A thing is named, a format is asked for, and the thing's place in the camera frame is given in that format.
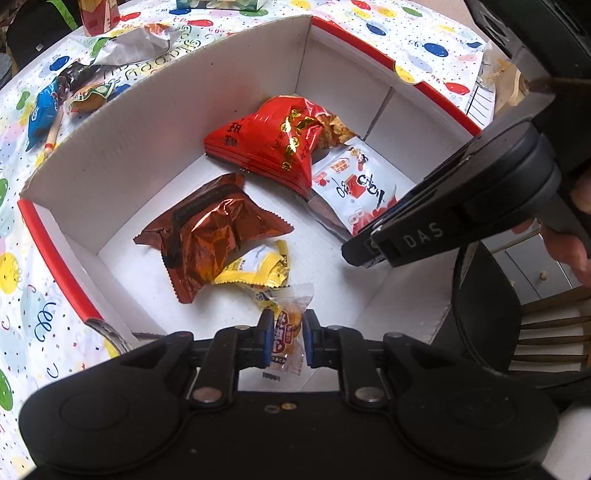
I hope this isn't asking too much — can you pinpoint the clear orange snack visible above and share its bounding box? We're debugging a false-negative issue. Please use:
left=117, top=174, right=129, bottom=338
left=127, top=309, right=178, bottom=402
left=252, top=283, right=315, bottom=376

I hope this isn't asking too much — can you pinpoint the yellow snack packet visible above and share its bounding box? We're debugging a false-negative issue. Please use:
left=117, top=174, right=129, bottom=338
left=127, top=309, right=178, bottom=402
left=212, top=240, right=290, bottom=307

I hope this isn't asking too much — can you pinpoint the brown foil snack bag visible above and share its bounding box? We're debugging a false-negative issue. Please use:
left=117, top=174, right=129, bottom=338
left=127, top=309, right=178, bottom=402
left=133, top=173, right=294, bottom=304

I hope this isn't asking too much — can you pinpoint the white red snack packet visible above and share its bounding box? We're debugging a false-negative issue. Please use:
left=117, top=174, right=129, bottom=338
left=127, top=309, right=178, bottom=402
left=308, top=137, right=415, bottom=240

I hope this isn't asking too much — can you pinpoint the red chip bag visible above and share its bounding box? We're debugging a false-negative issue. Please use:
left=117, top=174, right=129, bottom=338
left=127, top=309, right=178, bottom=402
left=204, top=95, right=355, bottom=198

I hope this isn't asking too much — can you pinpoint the sausage stick snack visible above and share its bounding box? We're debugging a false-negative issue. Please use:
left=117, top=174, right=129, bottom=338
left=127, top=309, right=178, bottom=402
left=43, top=106, right=63, bottom=157

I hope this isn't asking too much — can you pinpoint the green egg snack packet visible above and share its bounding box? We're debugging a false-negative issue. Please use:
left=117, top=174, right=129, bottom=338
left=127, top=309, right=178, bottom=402
left=68, top=81, right=115, bottom=113

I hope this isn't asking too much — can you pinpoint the blue cookie snack bag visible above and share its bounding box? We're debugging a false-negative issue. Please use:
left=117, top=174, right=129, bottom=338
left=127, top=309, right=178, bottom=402
left=26, top=76, right=67, bottom=151

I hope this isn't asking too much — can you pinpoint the black dark snack packet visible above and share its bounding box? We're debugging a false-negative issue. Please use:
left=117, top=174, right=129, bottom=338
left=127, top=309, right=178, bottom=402
left=58, top=62, right=100, bottom=91

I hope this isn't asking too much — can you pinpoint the silver white spicy strip bag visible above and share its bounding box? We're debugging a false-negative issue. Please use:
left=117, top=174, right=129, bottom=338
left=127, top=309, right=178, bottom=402
left=92, top=23, right=182, bottom=67

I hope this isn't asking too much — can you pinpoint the person right hand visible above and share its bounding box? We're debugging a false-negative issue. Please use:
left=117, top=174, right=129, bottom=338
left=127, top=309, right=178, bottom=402
left=541, top=171, right=590, bottom=288

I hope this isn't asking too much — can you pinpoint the red white cardboard box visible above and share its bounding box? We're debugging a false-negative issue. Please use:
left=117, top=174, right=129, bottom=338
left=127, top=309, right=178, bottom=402
left=17, top=14, right=484, bottom=354

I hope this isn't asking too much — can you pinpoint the balloon birthday tablecloth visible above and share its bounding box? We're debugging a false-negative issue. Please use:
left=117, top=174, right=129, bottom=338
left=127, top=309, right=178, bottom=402
left=1, top=1, right=499, bottom=479

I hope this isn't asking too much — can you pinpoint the teal tissue box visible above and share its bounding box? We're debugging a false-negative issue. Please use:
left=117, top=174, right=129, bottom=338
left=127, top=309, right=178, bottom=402
left=176, top=0, right=267, bottom=12

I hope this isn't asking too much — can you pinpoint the orange juice bottle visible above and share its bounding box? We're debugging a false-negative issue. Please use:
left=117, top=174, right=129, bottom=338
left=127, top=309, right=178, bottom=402
left=78, top=0, right=120, bottom=36

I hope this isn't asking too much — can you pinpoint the black backpack green stripe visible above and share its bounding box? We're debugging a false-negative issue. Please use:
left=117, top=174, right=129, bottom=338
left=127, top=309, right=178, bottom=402
left=6, top=0, right=82, bottom=69

